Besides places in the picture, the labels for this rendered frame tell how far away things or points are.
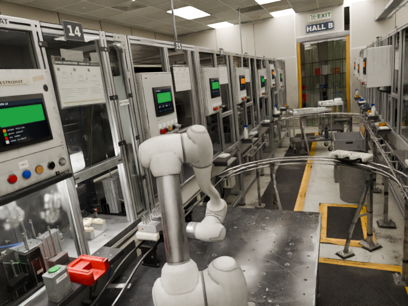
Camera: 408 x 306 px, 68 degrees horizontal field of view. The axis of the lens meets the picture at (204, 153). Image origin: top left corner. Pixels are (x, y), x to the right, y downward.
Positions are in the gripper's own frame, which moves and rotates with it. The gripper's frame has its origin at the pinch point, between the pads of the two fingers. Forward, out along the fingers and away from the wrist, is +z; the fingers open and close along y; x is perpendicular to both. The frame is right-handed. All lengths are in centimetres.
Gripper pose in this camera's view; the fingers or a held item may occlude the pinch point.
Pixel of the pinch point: (158, 226)
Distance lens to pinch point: 185.6
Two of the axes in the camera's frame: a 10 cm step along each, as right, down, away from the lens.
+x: -3.8, 2.6, -8.9
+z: -9.2, 0.0, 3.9
